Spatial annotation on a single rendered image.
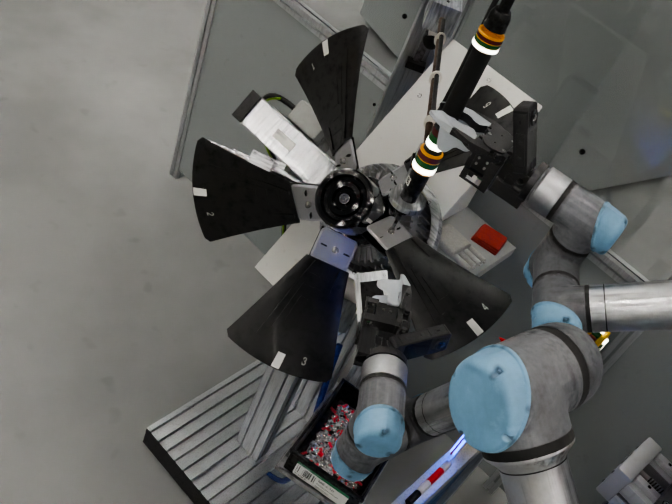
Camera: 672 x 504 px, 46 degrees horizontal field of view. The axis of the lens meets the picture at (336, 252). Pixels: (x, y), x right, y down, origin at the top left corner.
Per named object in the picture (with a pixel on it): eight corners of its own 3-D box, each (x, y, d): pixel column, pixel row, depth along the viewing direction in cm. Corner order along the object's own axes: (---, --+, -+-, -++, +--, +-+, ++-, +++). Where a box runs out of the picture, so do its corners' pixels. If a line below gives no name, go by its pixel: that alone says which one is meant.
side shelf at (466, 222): (417, 175, 231) (421, 167, 229) (511, 255, 218) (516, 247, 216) (364, 201, 215) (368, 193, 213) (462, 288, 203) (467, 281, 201)
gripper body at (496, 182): (454, 174, 134) (513, 215, 131) (476, 135, 128) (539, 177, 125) (473, 157, 139) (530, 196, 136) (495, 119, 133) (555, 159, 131)
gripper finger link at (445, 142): (413, 140, 134) (461, 167, 133) (427, 112, 130) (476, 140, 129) (419, 132, 136) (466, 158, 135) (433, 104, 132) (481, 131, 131)
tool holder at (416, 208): (391, 178, 150) (409, 138, 144) (425, 190, 151) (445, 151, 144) (386, 207, 144) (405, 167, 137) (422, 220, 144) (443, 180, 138)
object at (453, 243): (446, 227, 213) (449, 221, 212) (485, 264, 207) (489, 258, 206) (426, 236, 208) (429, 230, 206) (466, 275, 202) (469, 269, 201)
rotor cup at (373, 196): (346, 167, 164) (325, 149, 152) (408, 192, 159) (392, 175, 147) (317, 230, 164) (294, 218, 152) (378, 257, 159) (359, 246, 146)
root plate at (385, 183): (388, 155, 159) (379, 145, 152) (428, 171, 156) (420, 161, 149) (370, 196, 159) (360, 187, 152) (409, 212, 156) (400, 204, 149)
